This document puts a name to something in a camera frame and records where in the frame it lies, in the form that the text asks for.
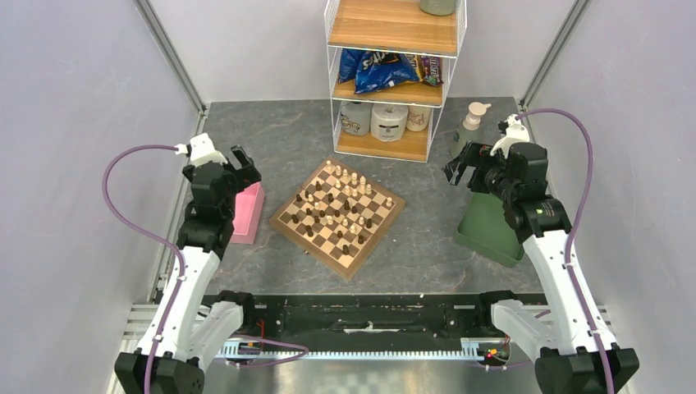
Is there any white printed mug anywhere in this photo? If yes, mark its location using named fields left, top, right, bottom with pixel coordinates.
left=340, top=102, right=373, bottom=136

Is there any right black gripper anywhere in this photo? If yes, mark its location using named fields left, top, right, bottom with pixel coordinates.
left=442, top=139, right=518, bottom=202

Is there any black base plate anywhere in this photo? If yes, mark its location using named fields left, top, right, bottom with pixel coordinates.
left=203, top=291, right=505, bottom=353

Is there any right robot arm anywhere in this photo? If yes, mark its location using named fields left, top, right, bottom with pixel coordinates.
left=443, top=142, right=639, bottom=393

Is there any wooden chess board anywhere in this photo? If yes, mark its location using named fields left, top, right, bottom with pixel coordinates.
left=269, top=157, right=406, bottom=280

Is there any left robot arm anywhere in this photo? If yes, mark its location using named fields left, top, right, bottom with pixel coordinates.
left=102, top=138, right=262, bottom=393

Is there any white wire wooden shelf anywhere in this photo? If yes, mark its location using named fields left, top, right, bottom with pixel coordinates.
left=323, top=1, right=468, bottom=163

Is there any white toilet paper roll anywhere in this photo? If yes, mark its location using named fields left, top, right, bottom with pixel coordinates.
left=370, top=103, right=409, bottom=142

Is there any green plastic bin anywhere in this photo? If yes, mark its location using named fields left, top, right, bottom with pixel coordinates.
left=453, top=193, right=525, bottom=268

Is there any blue chips bag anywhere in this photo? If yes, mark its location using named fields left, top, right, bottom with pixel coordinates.
left=337, top=48, right=419, bottom=94

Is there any brown candy bag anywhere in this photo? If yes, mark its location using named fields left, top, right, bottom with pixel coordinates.
left=414, top=55, right=443, bottom=87

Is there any green soap pump bottle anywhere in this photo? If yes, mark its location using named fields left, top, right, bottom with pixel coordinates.
left=450, top=102, right=492, bottom=158

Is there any white cup right shelf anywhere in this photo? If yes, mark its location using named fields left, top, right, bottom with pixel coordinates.
left=405, top=105, right=432, bottom=131

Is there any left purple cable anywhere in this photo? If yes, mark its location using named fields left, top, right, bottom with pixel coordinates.
left=102, top=144, right=309, bottom=394

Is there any green jar top shelf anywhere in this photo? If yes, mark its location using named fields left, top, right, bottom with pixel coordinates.
left=419, top=0, right=458, bottom=16

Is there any pink plastic bin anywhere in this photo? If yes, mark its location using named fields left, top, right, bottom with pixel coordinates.
left=230, top=182, right=265, bottom=245

